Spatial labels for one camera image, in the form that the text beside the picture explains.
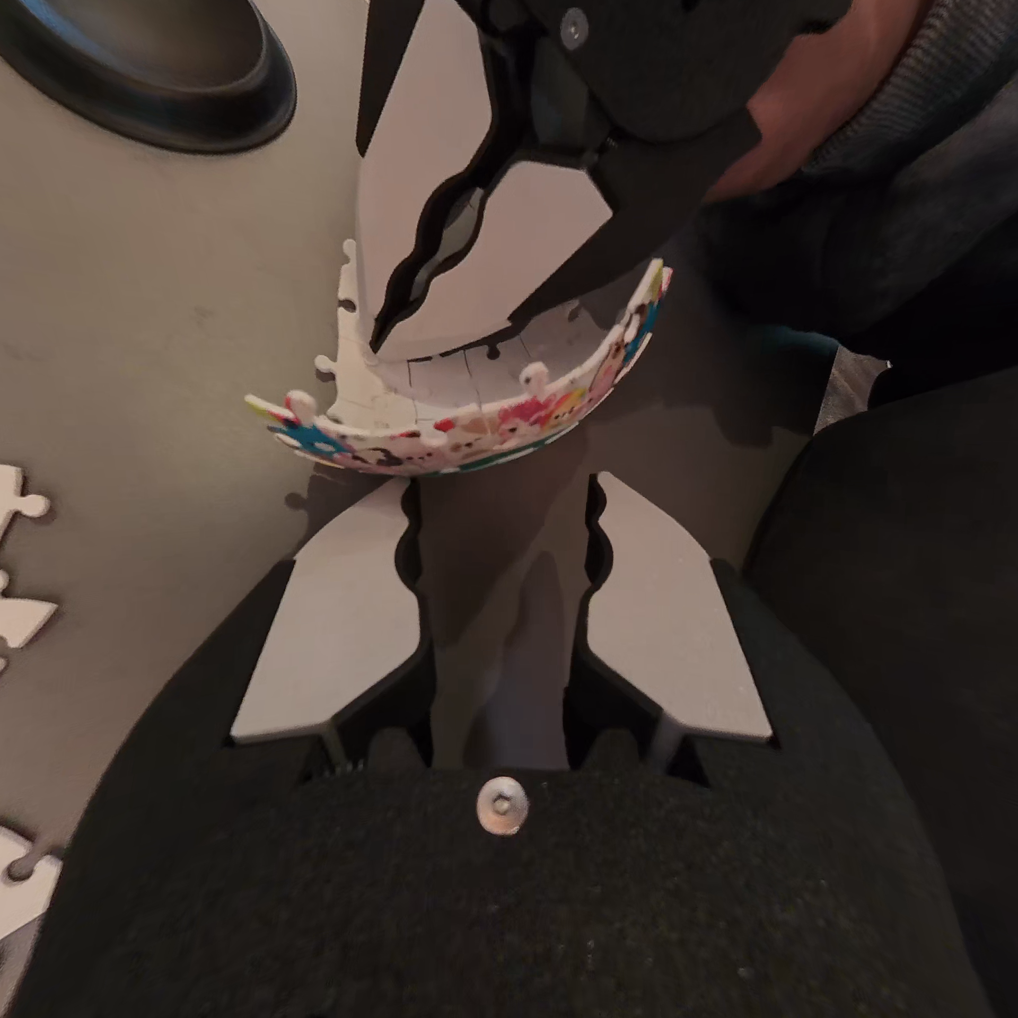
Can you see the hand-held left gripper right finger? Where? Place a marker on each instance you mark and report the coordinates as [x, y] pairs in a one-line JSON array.
[[668, 637]]

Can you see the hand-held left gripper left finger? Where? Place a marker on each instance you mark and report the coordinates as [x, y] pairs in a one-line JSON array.
[[342, 637]]

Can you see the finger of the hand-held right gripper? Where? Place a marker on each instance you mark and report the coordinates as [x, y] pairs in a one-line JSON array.
[[430, 119], [525, 239]]

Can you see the assembled curved puzzle ball section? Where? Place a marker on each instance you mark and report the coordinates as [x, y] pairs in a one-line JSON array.
[[445, 398]]

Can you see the black round puzzle stand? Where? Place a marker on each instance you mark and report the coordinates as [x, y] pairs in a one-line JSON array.
[[199, 96]]

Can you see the pile of white puzzle pieces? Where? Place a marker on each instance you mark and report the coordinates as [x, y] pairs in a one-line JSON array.
[[20, 612]]

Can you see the person's right hand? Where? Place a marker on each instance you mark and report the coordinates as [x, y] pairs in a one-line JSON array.
[[820, 96]]

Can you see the person's dark trousers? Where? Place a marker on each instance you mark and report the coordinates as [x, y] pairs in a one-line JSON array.
[[914, 597]]

